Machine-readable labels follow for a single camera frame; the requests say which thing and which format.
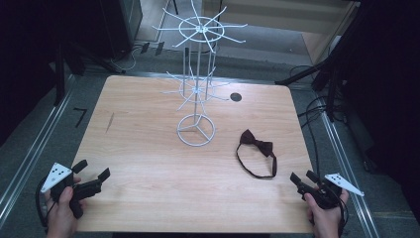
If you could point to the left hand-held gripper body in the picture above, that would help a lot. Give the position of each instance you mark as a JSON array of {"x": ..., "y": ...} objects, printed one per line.
[{"x": 84, "y": 190}]

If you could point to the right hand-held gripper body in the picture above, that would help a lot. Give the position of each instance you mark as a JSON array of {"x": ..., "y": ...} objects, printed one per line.
[{"x": 327, "y": 193}]

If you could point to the dark red bow tie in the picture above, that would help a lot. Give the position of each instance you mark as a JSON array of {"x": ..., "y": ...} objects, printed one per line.
[{"x": 257, "y": 148}]

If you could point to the person's right hand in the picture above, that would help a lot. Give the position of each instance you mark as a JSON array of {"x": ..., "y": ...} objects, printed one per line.
[{"x": 325, "y": 219}]

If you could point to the person's left hand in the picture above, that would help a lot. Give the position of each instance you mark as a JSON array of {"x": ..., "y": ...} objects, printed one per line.
[{"x": 62, "y": 214}]

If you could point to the black stand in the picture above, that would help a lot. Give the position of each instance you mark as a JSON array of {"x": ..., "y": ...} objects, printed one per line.
[
  {"x": 325, "y": 76},
  {"x": 64, "y": 62}
]

